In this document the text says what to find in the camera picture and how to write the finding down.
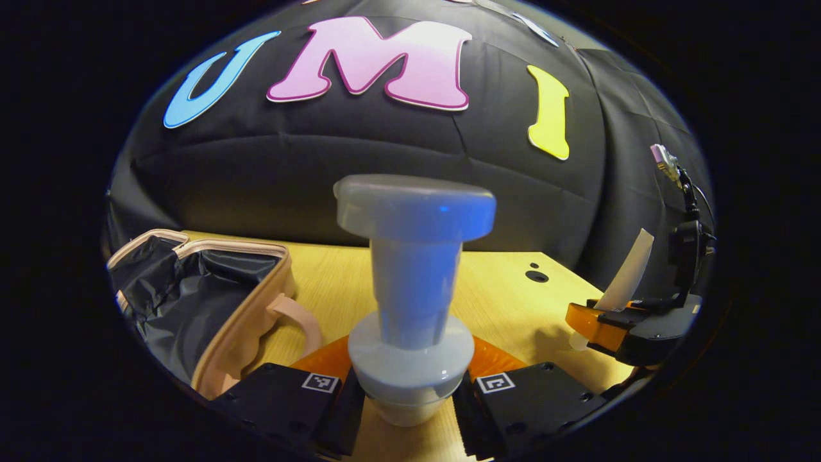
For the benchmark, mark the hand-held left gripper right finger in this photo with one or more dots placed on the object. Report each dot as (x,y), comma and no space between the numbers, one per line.
(471,423)

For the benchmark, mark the pink suitcase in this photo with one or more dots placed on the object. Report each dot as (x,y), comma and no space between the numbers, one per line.
(173,301)

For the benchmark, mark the white pump bottle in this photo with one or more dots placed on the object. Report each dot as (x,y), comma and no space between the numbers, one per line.
(414,276)

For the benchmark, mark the white squeeze tube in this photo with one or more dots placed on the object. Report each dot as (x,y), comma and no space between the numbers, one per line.
(632,269)

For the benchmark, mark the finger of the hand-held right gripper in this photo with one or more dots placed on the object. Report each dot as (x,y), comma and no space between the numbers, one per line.
(603,327)

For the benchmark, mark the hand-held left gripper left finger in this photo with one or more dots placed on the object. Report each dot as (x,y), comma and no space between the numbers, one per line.
(340,417)

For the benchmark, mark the black backdrop cloth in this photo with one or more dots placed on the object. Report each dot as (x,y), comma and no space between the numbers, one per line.
(321,160)

